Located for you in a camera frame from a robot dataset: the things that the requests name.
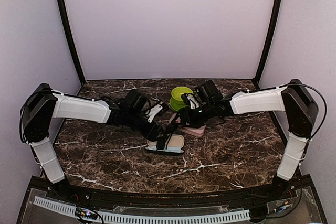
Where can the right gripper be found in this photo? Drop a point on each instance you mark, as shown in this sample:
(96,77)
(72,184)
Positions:
(189,119)

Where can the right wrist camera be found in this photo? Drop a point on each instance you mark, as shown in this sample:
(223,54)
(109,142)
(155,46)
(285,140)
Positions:
(190,100)

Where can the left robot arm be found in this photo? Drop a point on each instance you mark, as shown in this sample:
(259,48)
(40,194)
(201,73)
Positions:
(45,104)

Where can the pink glasses case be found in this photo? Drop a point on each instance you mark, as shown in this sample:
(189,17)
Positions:
(198,132)

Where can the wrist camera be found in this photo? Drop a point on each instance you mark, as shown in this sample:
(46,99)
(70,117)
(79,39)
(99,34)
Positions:
(190,100)
(157,110)

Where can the green bowl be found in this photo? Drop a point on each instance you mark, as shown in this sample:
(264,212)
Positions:
(177,92)

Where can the black frame post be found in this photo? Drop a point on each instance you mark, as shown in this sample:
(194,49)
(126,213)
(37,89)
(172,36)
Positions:
(70,41)
(268,40)

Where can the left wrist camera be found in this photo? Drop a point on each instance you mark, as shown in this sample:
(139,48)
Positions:
(157,110)

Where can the white slotted cable duct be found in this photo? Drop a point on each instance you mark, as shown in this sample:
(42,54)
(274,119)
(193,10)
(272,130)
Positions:
(143,215)

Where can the green plate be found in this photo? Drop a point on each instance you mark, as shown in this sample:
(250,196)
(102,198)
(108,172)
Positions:
(177,104)

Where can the black front rail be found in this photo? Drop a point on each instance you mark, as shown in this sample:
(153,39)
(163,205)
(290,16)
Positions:
(234,198)

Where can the black glasses case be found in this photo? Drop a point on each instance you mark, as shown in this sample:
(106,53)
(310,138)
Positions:
(171,146)

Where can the right black frame post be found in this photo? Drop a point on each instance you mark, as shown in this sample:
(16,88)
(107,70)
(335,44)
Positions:
(268,40)

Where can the black sunglasses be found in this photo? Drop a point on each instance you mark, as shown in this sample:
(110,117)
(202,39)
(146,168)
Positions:
(165,135)

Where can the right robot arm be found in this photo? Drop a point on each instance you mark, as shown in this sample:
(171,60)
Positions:
(293,99)

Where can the left black frame post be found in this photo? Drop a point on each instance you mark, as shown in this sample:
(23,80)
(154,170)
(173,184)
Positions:
(70,41)

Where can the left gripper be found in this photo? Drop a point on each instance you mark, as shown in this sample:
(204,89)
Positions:
(151,134)

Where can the blue cleaning cloth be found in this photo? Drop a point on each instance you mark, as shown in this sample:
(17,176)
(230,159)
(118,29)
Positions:
(170,150)

